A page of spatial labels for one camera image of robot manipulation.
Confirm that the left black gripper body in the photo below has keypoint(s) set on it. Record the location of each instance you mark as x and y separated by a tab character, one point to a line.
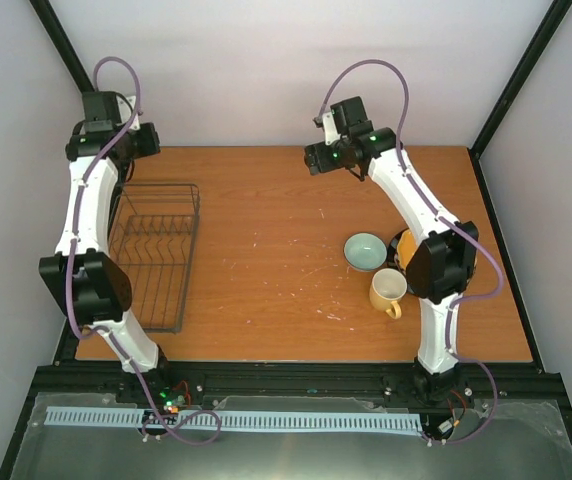
146	147

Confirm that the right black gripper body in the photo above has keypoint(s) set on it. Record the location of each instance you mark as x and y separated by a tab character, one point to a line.
315	156

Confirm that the grey wire dish rack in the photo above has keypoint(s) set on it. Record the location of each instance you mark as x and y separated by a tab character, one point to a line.
153	235

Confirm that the light green ceramic bowl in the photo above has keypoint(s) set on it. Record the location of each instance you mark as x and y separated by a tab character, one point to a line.
365	252

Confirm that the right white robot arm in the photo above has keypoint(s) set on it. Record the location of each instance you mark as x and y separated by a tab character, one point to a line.
443	262

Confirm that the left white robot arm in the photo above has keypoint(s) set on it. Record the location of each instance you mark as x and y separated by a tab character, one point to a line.
92	291

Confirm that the black striped plate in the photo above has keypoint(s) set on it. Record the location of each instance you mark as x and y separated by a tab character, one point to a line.
393	259

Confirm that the yellow ceramic mug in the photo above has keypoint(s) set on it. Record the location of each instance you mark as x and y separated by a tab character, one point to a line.
388	286

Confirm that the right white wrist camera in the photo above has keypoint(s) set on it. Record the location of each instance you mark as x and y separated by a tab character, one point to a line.
326	122

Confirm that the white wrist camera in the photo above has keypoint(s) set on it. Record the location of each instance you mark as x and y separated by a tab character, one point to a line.
326	122
127	107

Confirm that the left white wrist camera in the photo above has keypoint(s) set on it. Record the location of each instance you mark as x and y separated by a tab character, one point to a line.
127	107

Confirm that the left black frame post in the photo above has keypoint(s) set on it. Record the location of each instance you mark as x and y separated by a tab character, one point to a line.
62	44

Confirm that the black frame post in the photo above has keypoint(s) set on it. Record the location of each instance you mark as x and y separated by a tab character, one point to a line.
62	44
537	45

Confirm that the black aluminium frame rail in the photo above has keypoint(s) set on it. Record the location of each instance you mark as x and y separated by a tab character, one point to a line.
390	385

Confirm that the right black frame post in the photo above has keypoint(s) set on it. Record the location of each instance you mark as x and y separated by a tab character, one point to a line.
537	45

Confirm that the light blue slotted cable duct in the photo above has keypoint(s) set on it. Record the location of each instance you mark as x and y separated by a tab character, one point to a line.
238	421

